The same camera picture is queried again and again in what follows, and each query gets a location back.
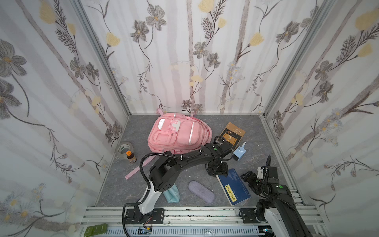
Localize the blue notebook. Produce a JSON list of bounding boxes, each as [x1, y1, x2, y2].
[[217, 168, 251, 206]]

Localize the brown and black book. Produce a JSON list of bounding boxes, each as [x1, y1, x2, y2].
[[220, 122, 246, 150]]

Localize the pink student backpack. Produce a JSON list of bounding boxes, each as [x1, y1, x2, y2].
[[124, 109, 213, 180]]

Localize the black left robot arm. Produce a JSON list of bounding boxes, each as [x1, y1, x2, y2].
[[121, 136, 232, 237]]

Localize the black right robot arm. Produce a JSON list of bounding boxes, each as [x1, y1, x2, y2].
[[239, 155, 312, 237]]

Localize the purple glasses case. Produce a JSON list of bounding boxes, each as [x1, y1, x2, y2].
[[188, 181, 215, 204]]

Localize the light blue stamp device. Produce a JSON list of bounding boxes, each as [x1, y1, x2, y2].
[[232, 142, 246, 161]]

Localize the teal pencil pouch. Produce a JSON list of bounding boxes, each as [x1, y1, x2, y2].
[[163, 184, 180, 203]]

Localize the orange cap brown bottle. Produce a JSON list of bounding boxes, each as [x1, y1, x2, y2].
[[126, 151, 137, 163]]

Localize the white tape roll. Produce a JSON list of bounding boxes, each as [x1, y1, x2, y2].
[[116, 142, 134, 158]]

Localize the green connector block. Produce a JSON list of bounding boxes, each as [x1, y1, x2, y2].
[[84, 223, 108, 237]]

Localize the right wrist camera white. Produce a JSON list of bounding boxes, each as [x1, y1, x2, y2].
[[257, 166, 265, 180]]

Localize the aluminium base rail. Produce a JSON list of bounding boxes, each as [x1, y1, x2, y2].
[[79, 190, 330, 237]]

